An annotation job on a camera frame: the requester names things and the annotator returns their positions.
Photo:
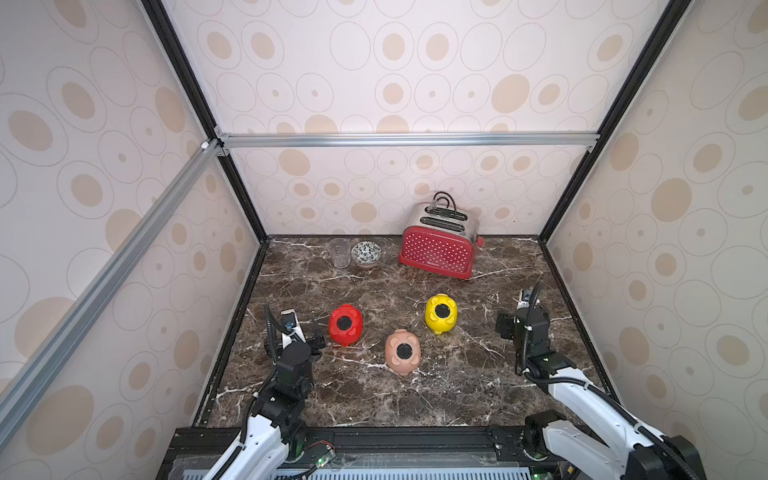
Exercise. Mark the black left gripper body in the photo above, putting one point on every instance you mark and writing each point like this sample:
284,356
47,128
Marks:
314,344

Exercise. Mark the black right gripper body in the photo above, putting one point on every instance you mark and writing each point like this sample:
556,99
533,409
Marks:
527,324

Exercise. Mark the red piggy bank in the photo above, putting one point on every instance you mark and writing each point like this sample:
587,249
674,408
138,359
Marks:
345,325

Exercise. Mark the yellow piggy bank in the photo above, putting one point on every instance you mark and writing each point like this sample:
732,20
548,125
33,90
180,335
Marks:
441,313

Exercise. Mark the pink piggy bank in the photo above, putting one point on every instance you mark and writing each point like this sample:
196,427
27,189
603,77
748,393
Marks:
402,352

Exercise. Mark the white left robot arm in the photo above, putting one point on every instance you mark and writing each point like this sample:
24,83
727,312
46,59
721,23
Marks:
272,430

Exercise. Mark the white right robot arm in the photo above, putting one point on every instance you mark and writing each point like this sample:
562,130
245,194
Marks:
618,445

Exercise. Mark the clear drinking glass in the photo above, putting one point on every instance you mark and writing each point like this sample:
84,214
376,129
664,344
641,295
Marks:
340,252

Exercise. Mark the floral patterned bowl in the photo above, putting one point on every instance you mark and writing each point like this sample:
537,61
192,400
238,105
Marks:
366,253

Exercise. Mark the red polka dot toaster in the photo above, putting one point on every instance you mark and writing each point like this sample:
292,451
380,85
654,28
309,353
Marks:
441,238

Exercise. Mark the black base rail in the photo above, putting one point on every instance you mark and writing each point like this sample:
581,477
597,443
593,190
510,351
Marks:
196,449

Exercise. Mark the aluminium frame rail back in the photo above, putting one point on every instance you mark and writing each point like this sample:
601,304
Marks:
440,139

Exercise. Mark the aluminium frame rail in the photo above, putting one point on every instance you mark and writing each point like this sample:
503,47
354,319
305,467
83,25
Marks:
48,360
440,139

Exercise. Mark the aluminium frame rail left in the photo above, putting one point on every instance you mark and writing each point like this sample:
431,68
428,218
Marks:
48,360

